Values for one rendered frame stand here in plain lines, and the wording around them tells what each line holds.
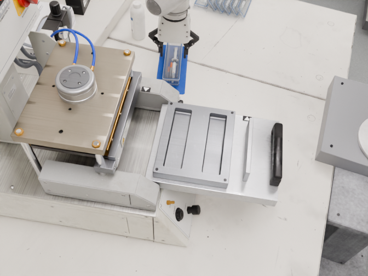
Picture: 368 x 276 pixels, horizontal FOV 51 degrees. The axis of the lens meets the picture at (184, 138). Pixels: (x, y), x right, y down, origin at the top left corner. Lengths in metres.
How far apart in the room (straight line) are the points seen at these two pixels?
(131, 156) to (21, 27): 0.37
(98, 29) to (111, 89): 0.65
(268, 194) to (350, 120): 0.50
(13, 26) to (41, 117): 0.19
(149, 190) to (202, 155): 0.14
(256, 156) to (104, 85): 0.38
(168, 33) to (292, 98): 0.46
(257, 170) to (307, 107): 0.50
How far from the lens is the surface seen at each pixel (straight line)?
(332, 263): 1.94
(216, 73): 1.37
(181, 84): 1.32
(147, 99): 0.99
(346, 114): 1.30
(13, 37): 0.86
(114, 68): 0.87
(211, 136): 0.92
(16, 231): 1.11
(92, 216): 0.96
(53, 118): 0.81
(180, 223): 0.99
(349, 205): 1.20
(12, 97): 0.94
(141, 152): 0.95
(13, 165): 0.99
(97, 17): 1.51
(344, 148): 1.22
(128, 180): 0.83
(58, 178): 0.86
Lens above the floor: 1.73
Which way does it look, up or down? 56 degrees down
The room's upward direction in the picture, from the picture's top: 5 degrees clockwise
